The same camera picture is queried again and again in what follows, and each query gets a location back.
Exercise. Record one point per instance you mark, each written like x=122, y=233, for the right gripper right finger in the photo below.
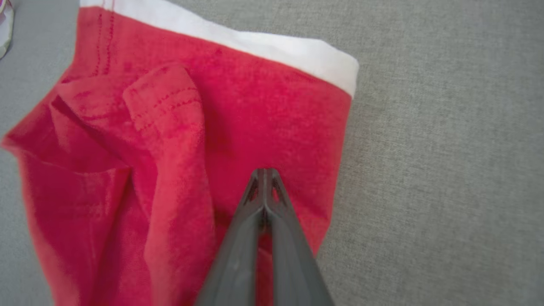
x=297, y=267

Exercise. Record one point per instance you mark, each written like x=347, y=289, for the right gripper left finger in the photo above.
x=233, y=263

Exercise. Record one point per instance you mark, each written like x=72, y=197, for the red shorts with white stripes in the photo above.
x=170, y=170

